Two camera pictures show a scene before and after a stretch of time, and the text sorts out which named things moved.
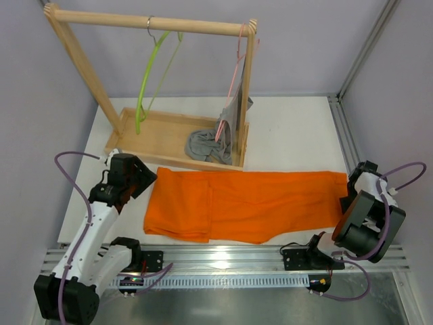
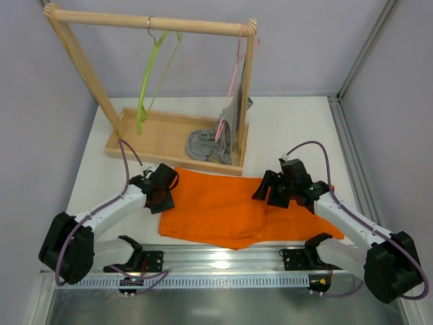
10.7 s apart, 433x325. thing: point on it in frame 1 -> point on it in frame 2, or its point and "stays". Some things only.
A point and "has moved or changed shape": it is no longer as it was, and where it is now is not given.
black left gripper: [143, 176] -> [161, 195]
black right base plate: [305, 260] stays
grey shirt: [218, 144] stays
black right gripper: [354, 177] -> [277, 189]
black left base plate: [150, 261] stays
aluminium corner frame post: [347, 143] stays
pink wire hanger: [237, 82] stays
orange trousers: [243, 207] has moved or changed shape
